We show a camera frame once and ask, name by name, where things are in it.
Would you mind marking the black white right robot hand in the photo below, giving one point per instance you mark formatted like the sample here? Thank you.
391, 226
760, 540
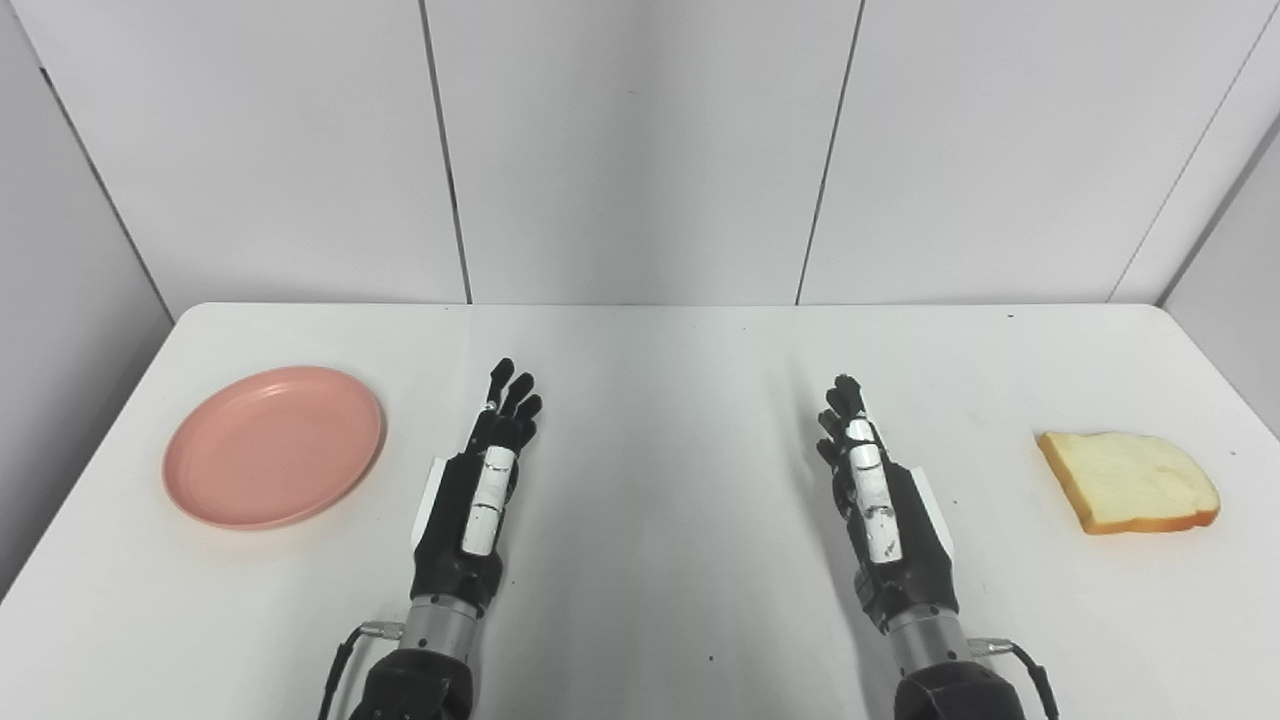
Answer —
915, 560

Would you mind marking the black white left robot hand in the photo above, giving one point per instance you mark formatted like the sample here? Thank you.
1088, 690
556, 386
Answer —
455, 540

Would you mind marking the pink round plate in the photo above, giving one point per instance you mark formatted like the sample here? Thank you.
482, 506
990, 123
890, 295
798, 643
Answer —
272, 447

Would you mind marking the slice of white bread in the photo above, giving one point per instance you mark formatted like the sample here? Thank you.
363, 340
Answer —
1130, 478

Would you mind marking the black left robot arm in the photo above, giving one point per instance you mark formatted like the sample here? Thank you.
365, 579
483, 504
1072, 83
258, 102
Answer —
420, 685

